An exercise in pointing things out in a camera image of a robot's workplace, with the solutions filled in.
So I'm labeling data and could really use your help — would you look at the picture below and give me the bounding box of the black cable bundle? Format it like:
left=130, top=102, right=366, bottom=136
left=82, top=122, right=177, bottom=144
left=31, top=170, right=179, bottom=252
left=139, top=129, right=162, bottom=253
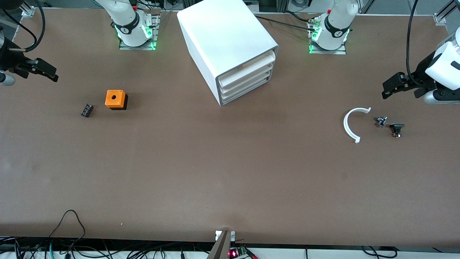
left=0, top=236, right=216, bottom=259

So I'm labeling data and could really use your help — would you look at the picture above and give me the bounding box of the white plastic drawer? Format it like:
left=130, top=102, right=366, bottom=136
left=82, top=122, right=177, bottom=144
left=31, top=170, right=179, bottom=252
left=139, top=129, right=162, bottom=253
left=219, top=61, right=276, bottom=95
left=220, top=69, right=276, bottom=100
left=218, top=50, right=276, bottom=88
left=221, top=76, right=276, bottom=105

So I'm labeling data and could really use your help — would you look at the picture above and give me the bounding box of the thin black looped cable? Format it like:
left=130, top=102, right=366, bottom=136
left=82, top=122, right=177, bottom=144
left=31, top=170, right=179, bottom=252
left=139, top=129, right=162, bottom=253
left=49, top=210, right=86, bottom=240

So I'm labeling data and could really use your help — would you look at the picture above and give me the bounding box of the orange box with hole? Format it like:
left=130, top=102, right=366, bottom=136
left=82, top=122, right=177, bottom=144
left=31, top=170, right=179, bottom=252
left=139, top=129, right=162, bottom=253
left=105, top=90, right=129, bottom=110

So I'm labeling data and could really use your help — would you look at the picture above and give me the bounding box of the white drawer cabinet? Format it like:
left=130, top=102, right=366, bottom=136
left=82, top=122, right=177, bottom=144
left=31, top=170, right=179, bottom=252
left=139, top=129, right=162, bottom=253
left=177, top=0, right=279, bottom=106

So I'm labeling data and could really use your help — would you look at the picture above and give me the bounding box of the white curved plastic arc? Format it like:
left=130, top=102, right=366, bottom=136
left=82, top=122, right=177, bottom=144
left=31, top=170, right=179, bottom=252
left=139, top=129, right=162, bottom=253
left=343, top=107, right=372, bottom=144

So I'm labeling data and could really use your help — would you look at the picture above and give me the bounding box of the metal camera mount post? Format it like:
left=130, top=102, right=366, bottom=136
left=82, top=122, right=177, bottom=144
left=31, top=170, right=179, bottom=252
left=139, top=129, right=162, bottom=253
left=207, top=230, right=236, bottom=259

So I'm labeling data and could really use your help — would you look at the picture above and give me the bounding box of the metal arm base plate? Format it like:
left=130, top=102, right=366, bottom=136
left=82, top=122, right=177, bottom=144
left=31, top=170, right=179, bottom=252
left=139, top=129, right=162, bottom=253
left=308, top=18, right=347, bottom=55
left=119, top=14, right=160, bottom=51

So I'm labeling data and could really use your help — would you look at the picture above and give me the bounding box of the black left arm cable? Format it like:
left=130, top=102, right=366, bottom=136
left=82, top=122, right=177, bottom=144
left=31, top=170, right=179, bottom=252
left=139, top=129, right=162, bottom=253
left=406, top=0, right=420, bottom=87

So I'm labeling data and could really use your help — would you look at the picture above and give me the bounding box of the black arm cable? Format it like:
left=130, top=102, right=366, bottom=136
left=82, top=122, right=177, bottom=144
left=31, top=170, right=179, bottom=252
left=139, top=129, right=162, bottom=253
left=0, top=0, right=46, bottom=53
left=406, top=0, right=420, bottom=87

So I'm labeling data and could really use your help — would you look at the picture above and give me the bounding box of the circuit board with red light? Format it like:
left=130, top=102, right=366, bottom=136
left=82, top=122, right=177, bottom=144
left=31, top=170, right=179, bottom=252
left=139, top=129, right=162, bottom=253
left=228, top=246, right=258, bottom=259

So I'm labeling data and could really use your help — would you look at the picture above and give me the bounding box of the black cable on table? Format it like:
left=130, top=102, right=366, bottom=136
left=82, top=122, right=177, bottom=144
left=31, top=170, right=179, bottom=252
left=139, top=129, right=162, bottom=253
left=254, top=11, right=321, bottom=32

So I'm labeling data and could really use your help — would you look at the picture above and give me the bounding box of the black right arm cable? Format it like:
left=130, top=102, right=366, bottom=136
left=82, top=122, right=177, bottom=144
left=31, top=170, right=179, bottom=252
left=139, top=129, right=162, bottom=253
left=0, top=0, right=46, bottom=53

